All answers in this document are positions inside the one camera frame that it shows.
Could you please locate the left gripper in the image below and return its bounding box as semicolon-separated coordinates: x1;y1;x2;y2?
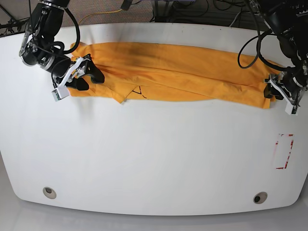
263;69;308;98

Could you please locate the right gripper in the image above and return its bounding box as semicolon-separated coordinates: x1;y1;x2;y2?
49;56;105;91

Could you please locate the yellow T-shirt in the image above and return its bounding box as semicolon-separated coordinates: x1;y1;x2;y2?
69;42;273;109

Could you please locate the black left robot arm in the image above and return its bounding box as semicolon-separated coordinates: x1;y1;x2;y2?
245;0;308;100

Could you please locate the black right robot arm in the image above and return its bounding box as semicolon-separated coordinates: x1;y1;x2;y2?
19;0;105;91

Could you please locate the red tape rectangle marking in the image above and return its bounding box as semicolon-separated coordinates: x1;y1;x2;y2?
273;134;295;169

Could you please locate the right table grommet hole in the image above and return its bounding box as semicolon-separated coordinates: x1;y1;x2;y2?
253;192;268;204

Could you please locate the table grommet hole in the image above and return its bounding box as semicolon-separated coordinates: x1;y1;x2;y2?
43;187;57;200
253;192;268;204

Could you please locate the left table grommet hole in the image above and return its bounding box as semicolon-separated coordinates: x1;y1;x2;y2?
43;187;57;200

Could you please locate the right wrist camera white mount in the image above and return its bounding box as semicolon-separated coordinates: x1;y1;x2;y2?
51;54;91;101

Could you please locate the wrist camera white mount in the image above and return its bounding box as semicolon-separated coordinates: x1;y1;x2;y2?
51;54;91;101
264;72;308;115

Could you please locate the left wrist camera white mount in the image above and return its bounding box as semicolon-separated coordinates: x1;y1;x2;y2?
264;72;308;115

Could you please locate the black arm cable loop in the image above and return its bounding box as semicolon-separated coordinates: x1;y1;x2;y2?
237;31;289;71

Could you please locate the yellow floor cable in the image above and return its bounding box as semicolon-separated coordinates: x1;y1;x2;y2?
77;8;123;26

